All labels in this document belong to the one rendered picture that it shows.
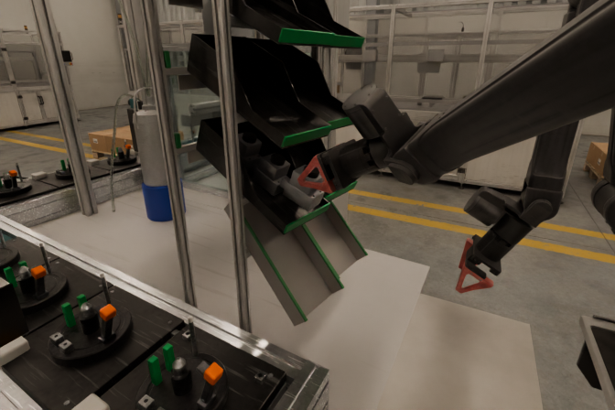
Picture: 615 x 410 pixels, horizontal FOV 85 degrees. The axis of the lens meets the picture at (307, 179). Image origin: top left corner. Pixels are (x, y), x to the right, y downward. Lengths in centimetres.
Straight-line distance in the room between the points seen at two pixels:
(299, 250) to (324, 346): 23
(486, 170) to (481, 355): 362
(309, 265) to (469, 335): 43
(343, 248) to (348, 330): 20
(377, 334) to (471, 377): 21
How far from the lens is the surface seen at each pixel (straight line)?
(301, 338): 89
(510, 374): 93
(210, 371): 56
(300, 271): 77
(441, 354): 91
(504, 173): 446
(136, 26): 178
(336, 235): 90
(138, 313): 86
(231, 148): 61
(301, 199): 62
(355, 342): 89
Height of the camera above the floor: 149
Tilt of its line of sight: 20 degrees down
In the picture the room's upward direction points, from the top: straight up
